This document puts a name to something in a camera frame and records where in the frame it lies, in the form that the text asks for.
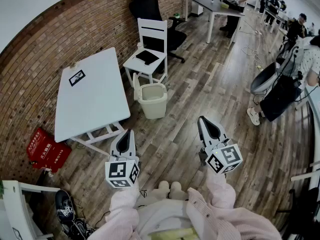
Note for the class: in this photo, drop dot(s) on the yellow green box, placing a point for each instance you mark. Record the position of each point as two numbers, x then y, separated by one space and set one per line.
224 6

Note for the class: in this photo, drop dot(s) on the person's right forearm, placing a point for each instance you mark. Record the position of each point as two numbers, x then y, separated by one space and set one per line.
220 209

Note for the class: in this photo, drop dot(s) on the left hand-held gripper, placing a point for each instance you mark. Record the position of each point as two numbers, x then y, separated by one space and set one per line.
117 171

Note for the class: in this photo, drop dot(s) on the white wooden chair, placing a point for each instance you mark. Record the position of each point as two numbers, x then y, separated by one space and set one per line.
152 24

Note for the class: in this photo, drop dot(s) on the cream trash bin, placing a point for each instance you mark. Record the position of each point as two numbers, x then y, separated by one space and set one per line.
152 109

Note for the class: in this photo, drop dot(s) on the black sneaker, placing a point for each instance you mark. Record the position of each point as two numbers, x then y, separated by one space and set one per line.
63 204
80 230

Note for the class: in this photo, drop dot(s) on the red fire equipment box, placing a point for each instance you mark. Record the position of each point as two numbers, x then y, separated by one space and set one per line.
47 150

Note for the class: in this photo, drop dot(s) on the white fluffy slipper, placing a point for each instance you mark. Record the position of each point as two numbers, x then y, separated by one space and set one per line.
177 190
163 189

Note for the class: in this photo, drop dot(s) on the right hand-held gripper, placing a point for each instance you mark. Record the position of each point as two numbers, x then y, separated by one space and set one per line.
225 159

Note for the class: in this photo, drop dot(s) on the white shelf unit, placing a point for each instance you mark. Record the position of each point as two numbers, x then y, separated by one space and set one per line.
15 209

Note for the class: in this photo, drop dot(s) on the white furniture frame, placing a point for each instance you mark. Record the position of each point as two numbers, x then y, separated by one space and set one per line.
303 176

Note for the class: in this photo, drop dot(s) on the dark top table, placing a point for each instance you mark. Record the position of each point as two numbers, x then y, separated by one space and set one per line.
207 2

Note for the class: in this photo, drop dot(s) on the small plant in white pot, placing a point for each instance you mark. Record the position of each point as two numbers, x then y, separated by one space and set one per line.
74 66

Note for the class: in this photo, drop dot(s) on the white rectangular table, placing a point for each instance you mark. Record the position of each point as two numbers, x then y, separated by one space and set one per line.
92 96

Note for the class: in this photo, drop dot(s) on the person's torso and legs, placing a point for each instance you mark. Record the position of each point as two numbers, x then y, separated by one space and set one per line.
162 214

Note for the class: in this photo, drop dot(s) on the black flat tablet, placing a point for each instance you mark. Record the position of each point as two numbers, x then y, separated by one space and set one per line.
147 57

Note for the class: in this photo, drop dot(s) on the grey curved plastic shell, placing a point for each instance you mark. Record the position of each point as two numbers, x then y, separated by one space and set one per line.
262 80

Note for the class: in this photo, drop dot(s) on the person's left forearm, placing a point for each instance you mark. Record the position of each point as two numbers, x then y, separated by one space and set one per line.
120 209

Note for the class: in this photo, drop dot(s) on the black picture frame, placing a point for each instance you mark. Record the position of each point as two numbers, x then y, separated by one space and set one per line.
77 78

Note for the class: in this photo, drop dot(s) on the black office chair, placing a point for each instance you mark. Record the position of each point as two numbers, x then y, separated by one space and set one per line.
145 6

